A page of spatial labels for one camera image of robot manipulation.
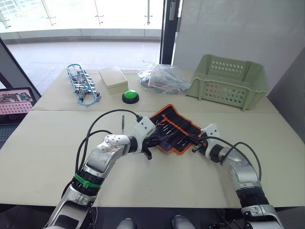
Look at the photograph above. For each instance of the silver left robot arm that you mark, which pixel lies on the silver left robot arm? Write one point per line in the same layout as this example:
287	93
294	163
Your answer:
104	155

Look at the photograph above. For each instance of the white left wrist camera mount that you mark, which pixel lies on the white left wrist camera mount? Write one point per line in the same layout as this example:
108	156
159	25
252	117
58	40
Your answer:
144	126

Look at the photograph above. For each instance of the black orange-trimmed tool roll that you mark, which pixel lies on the black orange-trimmed tool roll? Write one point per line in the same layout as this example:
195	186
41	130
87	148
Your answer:
181	121

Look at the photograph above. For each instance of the beige rectangular box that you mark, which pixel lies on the beige rectangular box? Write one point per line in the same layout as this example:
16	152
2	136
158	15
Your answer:
113	80

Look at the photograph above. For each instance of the pale green plastic basket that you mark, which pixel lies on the pale green plastic basket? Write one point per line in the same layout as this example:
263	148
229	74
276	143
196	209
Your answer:
228	82

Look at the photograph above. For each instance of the dark door frame post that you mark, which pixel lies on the dark door frame post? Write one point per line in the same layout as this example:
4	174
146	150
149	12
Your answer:
168	38

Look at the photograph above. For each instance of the green push button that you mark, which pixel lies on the green push button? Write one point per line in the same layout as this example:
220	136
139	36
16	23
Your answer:
130	96

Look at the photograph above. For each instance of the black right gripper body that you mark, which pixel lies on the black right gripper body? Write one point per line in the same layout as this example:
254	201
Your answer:
201	143

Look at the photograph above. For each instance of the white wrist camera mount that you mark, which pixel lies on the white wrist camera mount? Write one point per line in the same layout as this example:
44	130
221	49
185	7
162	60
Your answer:
212	132
144	126

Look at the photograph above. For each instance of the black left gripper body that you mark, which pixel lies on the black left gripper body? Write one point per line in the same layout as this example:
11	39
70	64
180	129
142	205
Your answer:
149	144

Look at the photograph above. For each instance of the clear plastic bag pile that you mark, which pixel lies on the clear plastic bag pile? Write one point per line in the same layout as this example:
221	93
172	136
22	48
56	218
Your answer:
164	80

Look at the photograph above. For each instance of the dark slanted frame bar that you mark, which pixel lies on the dark slanted frame bar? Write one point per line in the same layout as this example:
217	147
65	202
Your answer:
19	69

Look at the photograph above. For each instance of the metal glass railing bracket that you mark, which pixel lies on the metal glass railing bracket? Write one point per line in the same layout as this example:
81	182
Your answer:
99	16
50	17
148	16
4	22

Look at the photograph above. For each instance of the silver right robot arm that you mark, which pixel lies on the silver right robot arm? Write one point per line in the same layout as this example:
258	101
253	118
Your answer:
243	171

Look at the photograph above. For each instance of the open laptop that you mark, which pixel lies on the open laptop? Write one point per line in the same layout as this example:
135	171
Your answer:
14	105

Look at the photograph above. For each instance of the silver-tipped tweezers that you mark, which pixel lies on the silver-tipped tweezers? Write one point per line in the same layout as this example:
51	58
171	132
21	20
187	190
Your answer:
165	129

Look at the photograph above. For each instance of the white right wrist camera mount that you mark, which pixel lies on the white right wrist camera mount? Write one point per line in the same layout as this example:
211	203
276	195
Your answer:
212	132

